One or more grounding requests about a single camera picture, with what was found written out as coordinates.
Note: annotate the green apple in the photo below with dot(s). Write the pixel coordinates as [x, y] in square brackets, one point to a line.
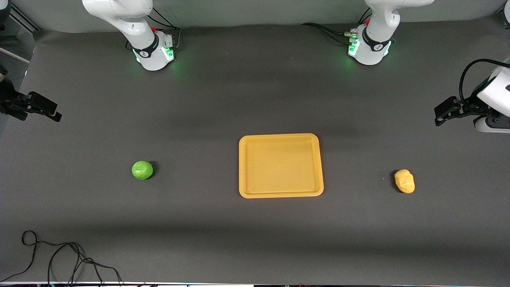
[142, 170]

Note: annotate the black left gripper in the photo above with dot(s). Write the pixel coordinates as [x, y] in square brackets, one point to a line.
[469, 105]

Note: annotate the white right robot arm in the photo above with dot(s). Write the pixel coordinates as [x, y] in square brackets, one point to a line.
[131, 20]

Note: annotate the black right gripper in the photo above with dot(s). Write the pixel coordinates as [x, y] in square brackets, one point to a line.
[7, 97]

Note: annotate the thin white rod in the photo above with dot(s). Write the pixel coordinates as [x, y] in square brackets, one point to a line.
[14, 55]

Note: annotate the aluminium frame bar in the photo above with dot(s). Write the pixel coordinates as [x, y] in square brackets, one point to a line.
[24, 19]

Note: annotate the dark grey table mat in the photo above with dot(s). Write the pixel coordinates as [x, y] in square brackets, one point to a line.
[255, 99]

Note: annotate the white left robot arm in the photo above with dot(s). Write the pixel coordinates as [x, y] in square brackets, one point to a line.
[382, 24]

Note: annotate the orange plastic tray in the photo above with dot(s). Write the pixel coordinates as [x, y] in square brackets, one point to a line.
[279, 165]

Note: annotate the yellow potato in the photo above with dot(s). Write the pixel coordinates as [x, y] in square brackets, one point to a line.
[405, 181]

